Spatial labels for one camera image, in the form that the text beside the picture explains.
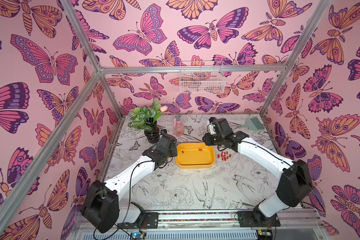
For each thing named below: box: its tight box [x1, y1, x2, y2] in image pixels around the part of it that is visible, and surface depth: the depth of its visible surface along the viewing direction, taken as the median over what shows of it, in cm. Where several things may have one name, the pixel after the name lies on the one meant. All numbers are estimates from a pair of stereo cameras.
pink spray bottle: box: [173, 115, 185, 137], surface depth 111 cm
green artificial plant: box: [128, 97, 168, 132], surface depth 87 cm
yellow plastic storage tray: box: [175, 142, 216, 169], surface depth 100 cm
